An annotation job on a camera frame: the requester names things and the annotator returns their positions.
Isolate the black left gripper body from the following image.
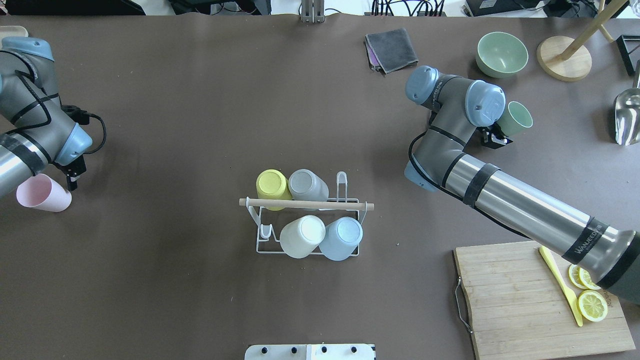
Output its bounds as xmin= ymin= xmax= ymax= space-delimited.
xmin=54 ymin=155 xmax=87 ymax=192

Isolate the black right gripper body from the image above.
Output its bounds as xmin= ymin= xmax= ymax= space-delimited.
xmin=480 ymin=123 xmax=514 ymax=150

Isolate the green plastic cup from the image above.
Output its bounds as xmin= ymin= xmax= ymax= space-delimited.
xmin=496 ymin=101 xmax=534 ymax=137

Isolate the pink plastic cup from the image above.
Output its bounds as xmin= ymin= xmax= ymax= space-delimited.
xmin=16 ymin=173 xmax=73 ymax=213

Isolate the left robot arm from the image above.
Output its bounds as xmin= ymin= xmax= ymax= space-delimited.
xmin=0 ymin=36 xmax=106 ymax=196

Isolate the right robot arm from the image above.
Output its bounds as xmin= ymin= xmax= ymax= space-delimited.
xmin=404 ymin=65 xmax=640 ymax=305

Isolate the light blue plastic cup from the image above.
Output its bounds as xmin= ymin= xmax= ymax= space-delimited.
xmin=318 ymin=216 xmax=364 ymax=261

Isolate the grey plastic cup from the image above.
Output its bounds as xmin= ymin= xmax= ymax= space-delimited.
xmin=288 ymin=169 xmax=329 ymax=202

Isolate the yellow plastic cup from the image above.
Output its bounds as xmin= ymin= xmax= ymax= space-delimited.
xmin=255 ymin=169 xmax=293 ymax=201

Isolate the white plastic cup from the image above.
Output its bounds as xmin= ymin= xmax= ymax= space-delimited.
xmin=279 ymin=215 xmax=326 ymax=259

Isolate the green bowl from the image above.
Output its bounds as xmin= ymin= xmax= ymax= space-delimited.
xmin=475 ymin=31 xmax=530 ymax=79

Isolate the wooden stand with round base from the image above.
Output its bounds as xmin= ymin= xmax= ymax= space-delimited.
xmin=535 ymin=0 xmax=627 ymax=82

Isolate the yellow plastic knife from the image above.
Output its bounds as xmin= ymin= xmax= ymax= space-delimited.
xmin=538 ymin=246 xmax=584 ymax=327

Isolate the grey folded cloth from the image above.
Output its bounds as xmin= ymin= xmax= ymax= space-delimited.
xmin=364 ymin=27 xmax=419 ymax=75

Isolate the metal scoop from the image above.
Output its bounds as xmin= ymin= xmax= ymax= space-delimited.
xmin=614 ymin=61 xmax=640 ymax=146

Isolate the purple cloth under grey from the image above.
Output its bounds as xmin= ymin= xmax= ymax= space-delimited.
xmin=364 ymin=40 xmax=382 ymax=72

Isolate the beige plastic tray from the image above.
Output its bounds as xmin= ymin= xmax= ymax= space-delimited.
xmin=0 ymin=25 xmax=29 ymax=41

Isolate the lemon slice hidden behind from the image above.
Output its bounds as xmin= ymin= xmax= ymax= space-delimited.
xmin=567 ymin=264 xmax=588 ymax=290

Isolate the lemon slice upper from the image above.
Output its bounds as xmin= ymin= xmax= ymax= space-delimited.
xmin=578 ymin=268 xmax=601 ymax=291

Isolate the lemon slice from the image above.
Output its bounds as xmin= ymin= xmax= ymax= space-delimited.
xmin=577 ymin=289 xmax=609 ymax=322
xmin=578 ymin=268 xmax=601 ymax=291

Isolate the wooden cutting board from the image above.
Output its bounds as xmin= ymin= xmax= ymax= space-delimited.
xmin=453 ymin=241 xmax=636 ymax=360

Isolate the lemon slice lower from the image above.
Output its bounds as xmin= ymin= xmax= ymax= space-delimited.
xmin=577 ymin=289 xmax=609 ymax=322

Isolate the black frame object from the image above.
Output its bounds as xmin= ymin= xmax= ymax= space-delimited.
xmin=615 ymin=34 xmax=640 ymax=76

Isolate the white wire cup rack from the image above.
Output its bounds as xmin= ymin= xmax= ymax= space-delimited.
xmin=238 ymin=171 xmax=375 ymax=258

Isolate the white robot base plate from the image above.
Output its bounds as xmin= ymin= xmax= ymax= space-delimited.
xmin=244 ymin=342 xmax=377 ymax=360

